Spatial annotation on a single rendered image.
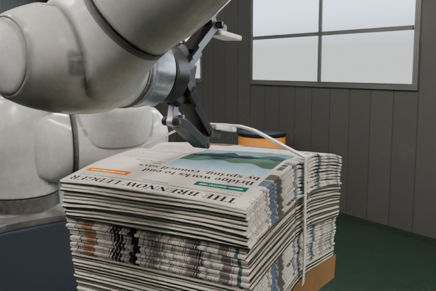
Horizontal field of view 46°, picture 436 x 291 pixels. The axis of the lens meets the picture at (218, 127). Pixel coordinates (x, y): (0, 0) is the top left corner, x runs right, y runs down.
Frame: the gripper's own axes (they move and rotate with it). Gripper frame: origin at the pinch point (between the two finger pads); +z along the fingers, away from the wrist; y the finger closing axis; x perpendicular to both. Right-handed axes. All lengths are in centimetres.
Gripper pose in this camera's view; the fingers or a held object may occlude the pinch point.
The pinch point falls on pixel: (228, 81)
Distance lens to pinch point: 80.5
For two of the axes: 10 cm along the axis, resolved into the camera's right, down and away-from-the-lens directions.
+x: 8.7, 0.8, -4.9
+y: -0.6, 10.0, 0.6
